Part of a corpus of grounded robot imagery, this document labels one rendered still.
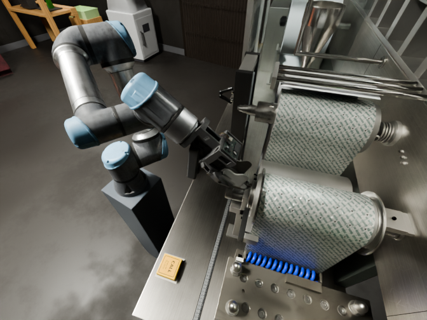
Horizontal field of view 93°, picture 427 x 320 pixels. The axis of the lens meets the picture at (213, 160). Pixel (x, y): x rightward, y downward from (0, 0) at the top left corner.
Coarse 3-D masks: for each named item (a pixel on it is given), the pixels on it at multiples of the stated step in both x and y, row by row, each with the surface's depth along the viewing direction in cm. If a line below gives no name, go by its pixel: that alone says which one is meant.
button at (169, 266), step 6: (168, 258) 73; (174, 258) 73; (180, 258) 73; (162, 264) 71; (168, 264) 71; (174, 264) 71; (180, 264) 72; (162, 270) 70; (168, 270) 70; (174, 270) 70; (162, 276) 70; (168, 276) 69; (174, 276) 69
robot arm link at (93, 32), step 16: (80, 32) 62; (96, 32) 63; (112, 32) 65; (96, 48) 65; (112, 48) 66; (128, 48) 69; (112, 64) 68; (128, 64) 71; (112, 80) 73; (128, 80) 73; (144, 144) 82; (160, 144) 86; (144, 160) 84; (160, 160) 90
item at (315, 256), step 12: (252, 228) 53; (264, 240) 56; (276, 240) 54; (288, 240) 52; (300, 240) 50; (264, 252) 62; (276, 252) 60; (288, 252) 57; (300, 252) 55; (312, 252) 53; (324, 252) 51; (336, 252) 49; (348, 252) 47; (300, 264) 61; (312, 264) 58; (324, 264) 56
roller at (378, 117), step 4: (280, 96) 58; (376, 104) 54; (376, 108) 52; (276, 112) 59; (376, 112) 51; (380, 112) 51; (376, 116) 51; (380, 116) 51; (376, 120) 51; (380, 120) 50; (376, 124) 50; (380, 124) 50; (272, 128) 64; (376, 128) 51; (372, 132) 51; (376, 132) 51; (372, 136) 51; (368, 140) 52; (372, 140) 52; (368, 144) 53; (364, 148) 54; (360, 152) 57
